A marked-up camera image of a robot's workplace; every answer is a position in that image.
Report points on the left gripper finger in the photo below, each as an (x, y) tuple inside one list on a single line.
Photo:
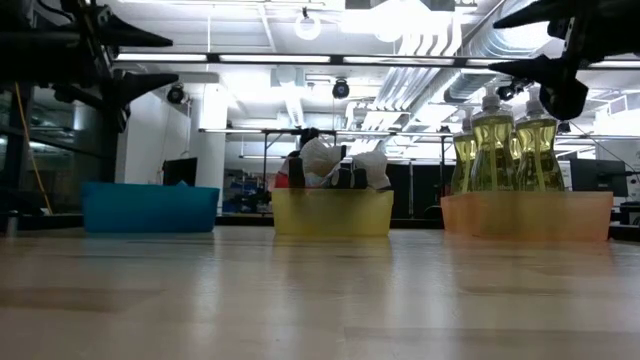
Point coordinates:
[(145, 82), (140, 36)]

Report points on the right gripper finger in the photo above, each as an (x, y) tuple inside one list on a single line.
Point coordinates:
[(535, 14), (535, 69)]

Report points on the blue plastic bin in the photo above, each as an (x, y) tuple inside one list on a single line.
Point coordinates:
[(150, 207)]

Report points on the black ceiling spotlight cluster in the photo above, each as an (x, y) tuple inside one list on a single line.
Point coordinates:
[(507, 92)]

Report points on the black computer monitor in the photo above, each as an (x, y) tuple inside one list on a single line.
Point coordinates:
[(597, 177), (180, 172)]

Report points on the black rig light bar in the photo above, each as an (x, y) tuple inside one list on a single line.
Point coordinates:
[(275, 58)]

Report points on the orange plastic bin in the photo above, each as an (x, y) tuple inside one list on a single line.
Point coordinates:
[(530, 217)]

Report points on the round white ceiling lamp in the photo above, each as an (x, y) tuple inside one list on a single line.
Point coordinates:
[(307, 27)]

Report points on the black chair backrest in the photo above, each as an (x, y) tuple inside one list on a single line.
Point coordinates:
[(297, 172)]

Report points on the yellow plastic bin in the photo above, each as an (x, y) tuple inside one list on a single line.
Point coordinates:
[(332, 212)]

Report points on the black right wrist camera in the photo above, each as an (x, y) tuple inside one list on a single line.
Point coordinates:
[(565, 100)]

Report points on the black background workstation frame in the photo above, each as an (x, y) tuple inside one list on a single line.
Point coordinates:
[(260, 131)]

